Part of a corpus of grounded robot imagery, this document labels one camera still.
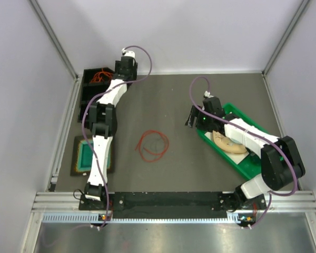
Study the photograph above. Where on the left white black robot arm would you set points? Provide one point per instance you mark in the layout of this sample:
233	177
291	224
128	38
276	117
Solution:
103	123

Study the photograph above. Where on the beige painted ceramic plate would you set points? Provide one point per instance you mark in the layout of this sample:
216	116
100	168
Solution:
227	145

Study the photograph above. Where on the black compartment organizer bin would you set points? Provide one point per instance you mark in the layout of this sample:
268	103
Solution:
94	81

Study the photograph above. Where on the teal sponge on black tray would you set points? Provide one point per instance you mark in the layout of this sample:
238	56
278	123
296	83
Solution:
82	157

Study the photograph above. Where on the green plastic tray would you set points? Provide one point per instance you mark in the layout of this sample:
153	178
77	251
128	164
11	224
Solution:
249	167

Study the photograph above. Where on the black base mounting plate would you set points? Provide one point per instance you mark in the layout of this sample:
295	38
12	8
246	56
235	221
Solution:
214	199

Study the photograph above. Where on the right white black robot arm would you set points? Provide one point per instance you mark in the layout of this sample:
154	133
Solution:
279	159

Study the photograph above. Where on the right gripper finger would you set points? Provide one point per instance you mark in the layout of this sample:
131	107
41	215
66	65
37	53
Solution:
193	114
197	118

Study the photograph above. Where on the aluminium front frame rail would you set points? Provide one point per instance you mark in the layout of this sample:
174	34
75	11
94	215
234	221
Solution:
301	201

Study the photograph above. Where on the grey slotted cable duct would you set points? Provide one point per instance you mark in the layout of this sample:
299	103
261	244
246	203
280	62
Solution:
96	218

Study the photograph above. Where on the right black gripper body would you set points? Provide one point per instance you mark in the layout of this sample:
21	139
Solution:
205	122

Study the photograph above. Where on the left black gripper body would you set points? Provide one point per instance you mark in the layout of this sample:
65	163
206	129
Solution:
132	71

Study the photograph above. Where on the white square board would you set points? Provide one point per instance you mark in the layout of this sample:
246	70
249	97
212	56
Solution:
236	158

